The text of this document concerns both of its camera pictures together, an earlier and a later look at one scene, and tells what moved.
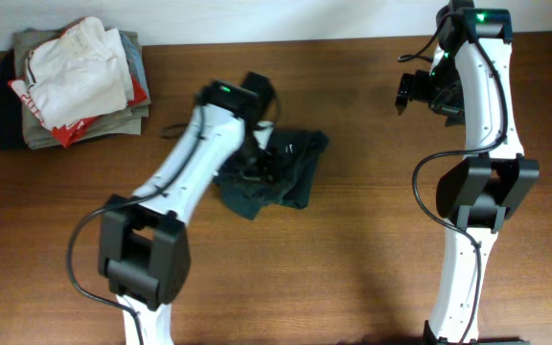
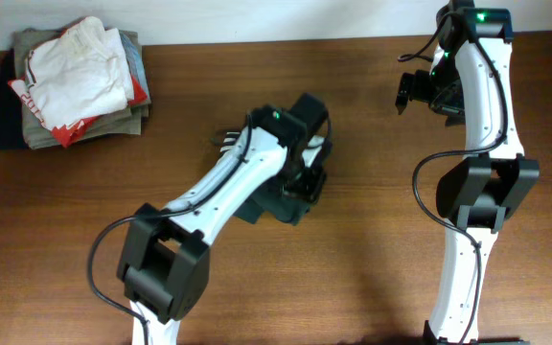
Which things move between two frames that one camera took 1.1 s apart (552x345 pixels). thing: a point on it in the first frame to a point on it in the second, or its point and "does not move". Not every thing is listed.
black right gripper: x=451 y=109 does not move
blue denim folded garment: x=135 y=61 does not move
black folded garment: x=3 y=110 does not move
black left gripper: x=260 y=161 to x=309 y=190
